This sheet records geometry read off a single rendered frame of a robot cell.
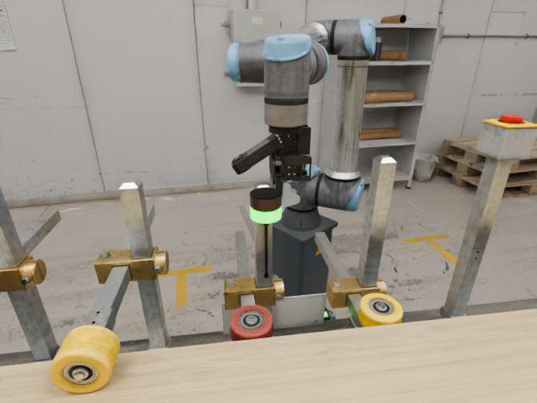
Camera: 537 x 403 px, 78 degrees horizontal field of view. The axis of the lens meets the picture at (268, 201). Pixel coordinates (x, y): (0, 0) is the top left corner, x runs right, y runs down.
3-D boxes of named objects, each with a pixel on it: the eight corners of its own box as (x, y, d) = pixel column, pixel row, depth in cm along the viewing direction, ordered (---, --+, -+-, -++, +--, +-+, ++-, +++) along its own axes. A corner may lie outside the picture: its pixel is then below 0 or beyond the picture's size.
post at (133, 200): (157, 357, 83) (122, 177, 63) (171, 356, 84) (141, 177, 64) (155, 369, 80) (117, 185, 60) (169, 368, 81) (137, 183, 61)
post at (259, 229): (256, 351, 87) (252, 180, 67) (269, 349, 88) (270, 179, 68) (257, 362, 84) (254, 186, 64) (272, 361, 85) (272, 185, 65)
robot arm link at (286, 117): (267, 105, 63) (261, 99, 72) (267, 132, 65) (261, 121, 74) (313, 105, 64) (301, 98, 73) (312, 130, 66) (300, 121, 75)
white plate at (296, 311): (223, 333, 84) (220, 301, 80) (323, 322, 88) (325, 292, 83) (223, 334, 84) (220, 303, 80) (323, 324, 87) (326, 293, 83)
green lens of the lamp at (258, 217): (248, 209, 66) (248, 200, 65) (278, 208, 67) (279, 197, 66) (251, 224, 61) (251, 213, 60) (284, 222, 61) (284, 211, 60)
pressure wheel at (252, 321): (231, 347, 68) (228, 304, 64) (269, 343, 69) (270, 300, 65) (232, 382, 61) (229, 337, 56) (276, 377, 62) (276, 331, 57)
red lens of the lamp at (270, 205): (248, 198, 65) (248, 188, 64) (279, 197, 66) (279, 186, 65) (251, 212, 60) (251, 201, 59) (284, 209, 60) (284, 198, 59)
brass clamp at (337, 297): (324, 293, 84) (326, 277, 82) (375, 289, 86) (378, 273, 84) (332, 311, 78) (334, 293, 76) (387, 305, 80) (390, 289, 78)
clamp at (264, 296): (224, 295, 79) (223, 278, 77) (280, 290, 81) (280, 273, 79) (224, 313, 74) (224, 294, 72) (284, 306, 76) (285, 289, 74)
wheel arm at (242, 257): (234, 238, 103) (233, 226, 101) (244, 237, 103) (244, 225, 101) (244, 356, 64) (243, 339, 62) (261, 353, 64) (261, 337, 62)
